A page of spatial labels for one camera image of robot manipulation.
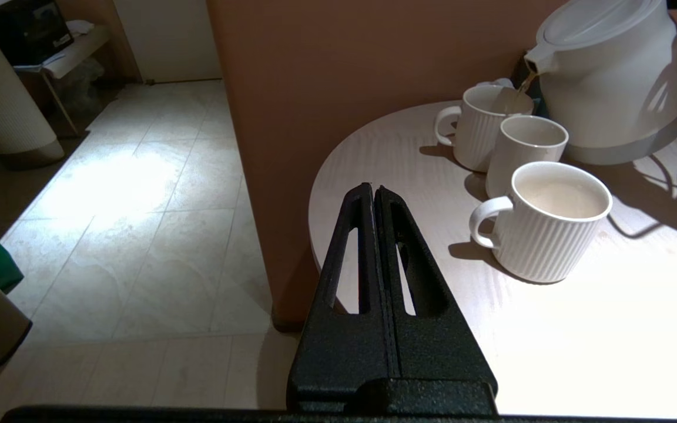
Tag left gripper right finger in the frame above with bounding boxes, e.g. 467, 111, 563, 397
374, 185, 499, 412

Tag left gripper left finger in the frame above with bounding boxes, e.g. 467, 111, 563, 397
287, 183, 401, 412

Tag white electric kettle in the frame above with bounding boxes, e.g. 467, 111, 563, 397
524, 0, 677, 166

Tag white ribbed mug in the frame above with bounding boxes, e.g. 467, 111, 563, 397
434, 85, 535, 173
469, 162, 614, 284

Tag small smooth white cup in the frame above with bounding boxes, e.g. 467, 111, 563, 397
485, 115, 569, 199

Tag clear plastic bag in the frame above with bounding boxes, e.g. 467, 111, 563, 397
51, 59, 107, 118

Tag small side table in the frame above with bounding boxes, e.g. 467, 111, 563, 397
14, 22, 110, 139

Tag black box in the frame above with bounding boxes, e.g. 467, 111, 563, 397
0, 0, 75, 70

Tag white ribbed basin pedestal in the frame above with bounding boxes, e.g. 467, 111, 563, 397
0, 18, 66, 171

